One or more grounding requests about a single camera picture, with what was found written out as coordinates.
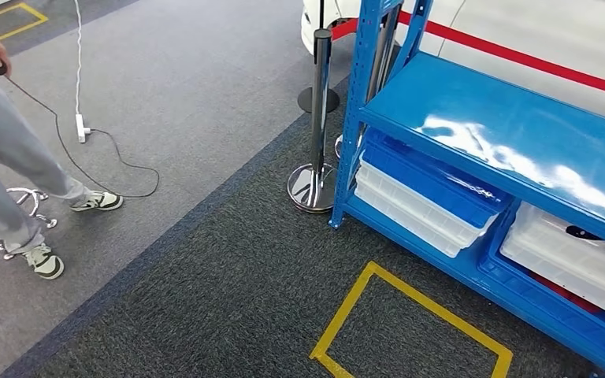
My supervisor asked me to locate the blue plastic bin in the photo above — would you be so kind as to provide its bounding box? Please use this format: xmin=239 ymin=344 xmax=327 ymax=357
xmin=477 ymin=200 xmax=605 ymax=366
xmin=361 ymin=128 xmax=515 ymax=231

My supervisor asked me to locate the blue metal shelf rack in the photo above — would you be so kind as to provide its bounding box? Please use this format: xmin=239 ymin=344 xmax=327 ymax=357
xmin=328 ymin=0 xmax=605 ymax=378

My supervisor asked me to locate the chrome chair base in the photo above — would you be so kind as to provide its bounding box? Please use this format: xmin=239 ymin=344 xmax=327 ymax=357
xmin=0 ymin=187 xmax=59 ymax=261

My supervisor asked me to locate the person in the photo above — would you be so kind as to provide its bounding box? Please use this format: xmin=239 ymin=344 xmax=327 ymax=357
xmin=0 ymin=7 xmax=124 ymax=281

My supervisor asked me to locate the black item in bin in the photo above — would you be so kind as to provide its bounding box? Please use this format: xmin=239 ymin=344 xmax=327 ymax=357
xmin=566 ymin=225 xmax=605 ymax=242

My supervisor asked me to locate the red barrier belt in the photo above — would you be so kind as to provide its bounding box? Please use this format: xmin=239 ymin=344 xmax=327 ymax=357
xmin=396 ymin=10 xmax=605 ymax=102
xmin=331 ymin=18 xmax=360 ymax=42

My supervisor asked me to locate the white power cable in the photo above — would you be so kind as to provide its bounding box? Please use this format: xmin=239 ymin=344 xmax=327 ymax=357
xmin=72 ymin=0 xmax=85 ymax=117

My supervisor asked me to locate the black floor cable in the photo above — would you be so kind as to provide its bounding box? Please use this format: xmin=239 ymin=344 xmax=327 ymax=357
xmin=5 ymin=74 xmax=161 ymax=200

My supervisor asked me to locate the white power strip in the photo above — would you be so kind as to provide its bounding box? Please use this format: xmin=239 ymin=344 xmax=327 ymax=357
xmin=75 ymin=113 xmax=93 ymax=145

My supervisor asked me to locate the white car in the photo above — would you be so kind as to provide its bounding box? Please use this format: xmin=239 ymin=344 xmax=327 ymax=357
xmin=300 ymin=0 xmax=605 ymax=129

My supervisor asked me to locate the black-headed stanchion post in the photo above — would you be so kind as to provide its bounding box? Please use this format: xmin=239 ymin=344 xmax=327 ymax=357
xmin=333 ymin=4 xmax=403 ymax=160

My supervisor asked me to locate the chrome stanchion post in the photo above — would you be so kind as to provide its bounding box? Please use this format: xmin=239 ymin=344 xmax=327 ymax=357
xmin=287 ymin=28 xmax=339 ymax=214

